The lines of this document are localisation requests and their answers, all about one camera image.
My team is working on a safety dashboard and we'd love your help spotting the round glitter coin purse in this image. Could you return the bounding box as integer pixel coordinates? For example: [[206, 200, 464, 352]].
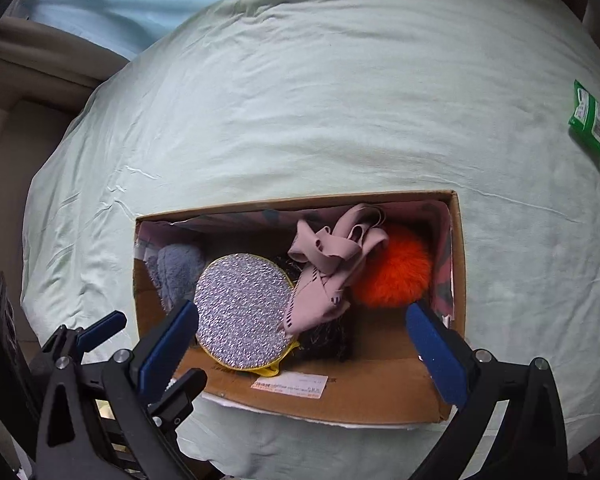
[[194, 252, 298, 377]]

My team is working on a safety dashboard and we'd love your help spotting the grey-blue fluffy pom-pom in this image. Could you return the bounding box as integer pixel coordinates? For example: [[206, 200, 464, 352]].
[[145, 244, 206, 313]]

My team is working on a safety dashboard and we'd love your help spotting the black white patterned scrunchie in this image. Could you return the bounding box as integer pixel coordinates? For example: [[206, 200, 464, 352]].
[[273, 254, 354, 362]]

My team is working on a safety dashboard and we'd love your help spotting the pink fabric garment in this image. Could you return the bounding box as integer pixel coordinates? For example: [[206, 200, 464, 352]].
[[282, 204, 388, 336]]

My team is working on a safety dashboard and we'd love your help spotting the orange fluffy pom-pom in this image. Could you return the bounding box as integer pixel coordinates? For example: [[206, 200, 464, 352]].
[[350, 222, 434, 309]]

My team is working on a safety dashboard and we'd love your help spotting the green wet wipes packet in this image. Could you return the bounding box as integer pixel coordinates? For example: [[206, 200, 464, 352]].
[[568, 79, 600, 158]]

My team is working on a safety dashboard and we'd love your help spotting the cardboard box with patterned flaps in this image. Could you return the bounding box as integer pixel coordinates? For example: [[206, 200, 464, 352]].
[[133, 191, 466, 427]]

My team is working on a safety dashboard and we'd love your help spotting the beige upholstered headboard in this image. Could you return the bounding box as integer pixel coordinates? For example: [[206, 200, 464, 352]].
[[0, 101, 72, 347]]

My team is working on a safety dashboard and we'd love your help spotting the left brown curtain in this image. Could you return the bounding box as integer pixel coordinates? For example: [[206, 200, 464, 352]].
[[0, 16, 128, 112]]

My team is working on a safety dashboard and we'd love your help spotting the pale green bed sheet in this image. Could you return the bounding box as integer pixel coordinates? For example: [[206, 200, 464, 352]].
[[21, 0, 600, 454]]

